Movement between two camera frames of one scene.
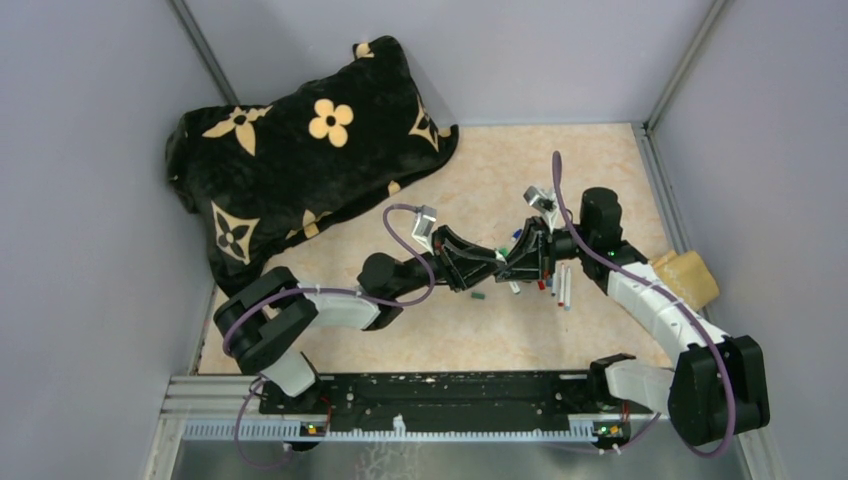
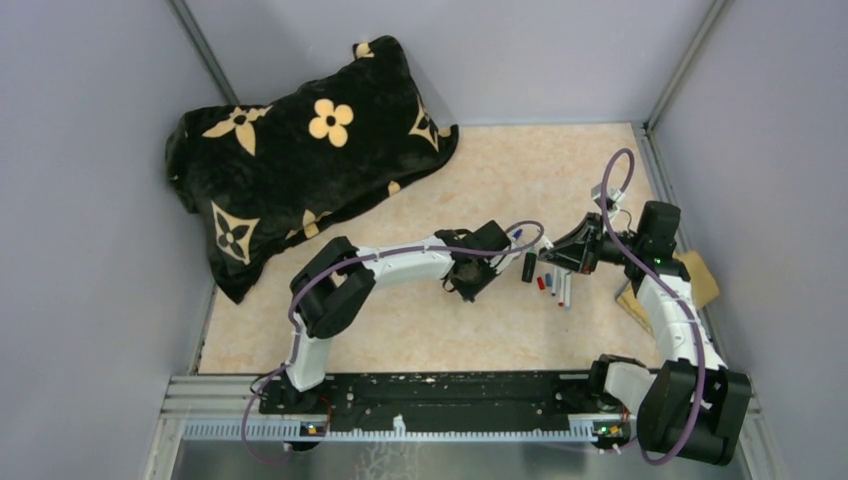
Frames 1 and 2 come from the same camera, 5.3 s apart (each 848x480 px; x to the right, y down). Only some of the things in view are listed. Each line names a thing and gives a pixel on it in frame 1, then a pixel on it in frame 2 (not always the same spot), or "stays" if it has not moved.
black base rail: (451, 395) stays
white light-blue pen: (567, 302) stays
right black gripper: (534, 255) to (581, 249)
